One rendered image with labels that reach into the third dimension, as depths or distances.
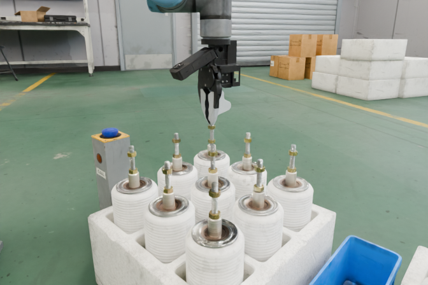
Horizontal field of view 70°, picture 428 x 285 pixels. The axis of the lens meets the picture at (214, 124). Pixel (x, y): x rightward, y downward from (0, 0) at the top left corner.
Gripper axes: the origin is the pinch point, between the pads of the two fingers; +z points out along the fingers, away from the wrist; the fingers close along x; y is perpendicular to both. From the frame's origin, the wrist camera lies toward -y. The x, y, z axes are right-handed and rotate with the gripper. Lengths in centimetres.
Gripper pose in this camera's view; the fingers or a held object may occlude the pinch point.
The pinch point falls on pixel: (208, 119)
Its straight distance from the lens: 77.6
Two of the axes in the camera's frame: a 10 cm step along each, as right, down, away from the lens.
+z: 0.0, 9.6, 2.8
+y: 8.5, -1.5, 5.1
